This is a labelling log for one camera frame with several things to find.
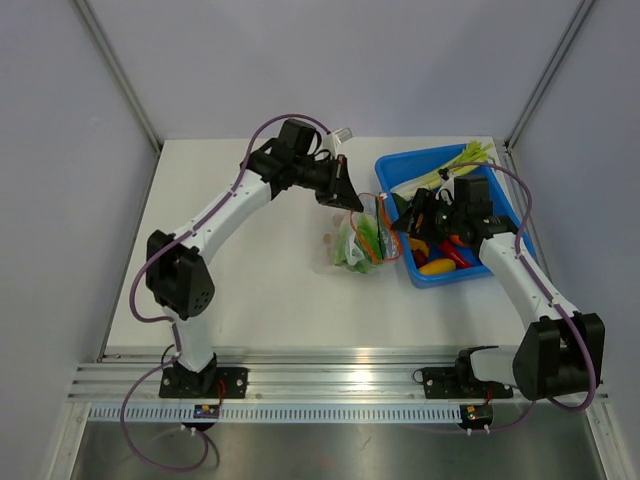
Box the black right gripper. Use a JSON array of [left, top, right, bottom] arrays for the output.
[[390, 188, 466, 246]]

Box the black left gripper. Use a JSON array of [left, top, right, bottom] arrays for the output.
[[292, 154, 363, 212]]

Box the clear zip bag orange zipper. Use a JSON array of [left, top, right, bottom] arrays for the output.
[[318, 193, 403, 275]]

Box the green scallion bunch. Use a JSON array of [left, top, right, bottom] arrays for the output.
[[375, 196, 395, 261]]

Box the napa cabbage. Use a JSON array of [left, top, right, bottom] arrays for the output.
[[332, 213, 382, 274]]

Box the longan bunch with leaves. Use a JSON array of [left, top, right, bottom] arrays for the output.
[[322, 213, 344, 265]]

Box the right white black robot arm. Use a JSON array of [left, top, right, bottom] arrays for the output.
[[392, 176, 605, 405]]

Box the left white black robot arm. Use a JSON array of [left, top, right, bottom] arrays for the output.
[[144, 114, 364, 400]]

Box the orange fruit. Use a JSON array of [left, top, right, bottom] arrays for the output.
[[449, 235, 467, 247]]

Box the red chili pepper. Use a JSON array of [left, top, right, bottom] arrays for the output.
[[438, 241, 472, 269]]

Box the yellow mango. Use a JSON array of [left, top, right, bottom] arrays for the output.
[[418, 258, 457, 276]]

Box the orange ginger root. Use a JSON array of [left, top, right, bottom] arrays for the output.
[[408, 237, 430, 256]]

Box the dark purple fruit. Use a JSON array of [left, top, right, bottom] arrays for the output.
[[412, 250, 428, 268]]

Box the dark green cucumber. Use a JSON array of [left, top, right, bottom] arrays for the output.
[[392, 193, 410, 215]]

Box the light green leafy vegetable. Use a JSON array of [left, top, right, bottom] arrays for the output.
[[390, 140, 493, 199]]

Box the blue plastic bin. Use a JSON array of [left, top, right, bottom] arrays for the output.
[[375, 140, 520, 289]]

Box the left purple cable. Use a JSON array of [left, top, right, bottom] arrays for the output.
[[120, 113, 334, 472]]

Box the purple cable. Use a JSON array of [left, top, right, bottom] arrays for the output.
[[120, 113, 334, 472], [414, 162, 599, 434]]

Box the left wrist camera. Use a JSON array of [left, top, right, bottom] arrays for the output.
[[322, 127, 353, 157]]

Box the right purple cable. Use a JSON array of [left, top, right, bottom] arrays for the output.
[[414, 162, 599, 434]]

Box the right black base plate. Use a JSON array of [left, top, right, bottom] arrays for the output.
[[413, 367, 514, 400]]

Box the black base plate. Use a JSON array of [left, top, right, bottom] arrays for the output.
[[413, 367, 514, 400], [158, 367, 248, 400]]

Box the aluminium rail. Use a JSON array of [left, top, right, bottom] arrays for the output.
[[67, 349, 612, 405]]

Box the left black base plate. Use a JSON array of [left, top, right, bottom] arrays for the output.
[[158, 367, 248, 400]]

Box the white slotted cable duct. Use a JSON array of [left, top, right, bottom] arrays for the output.
[[88, 403, 461, 424]]

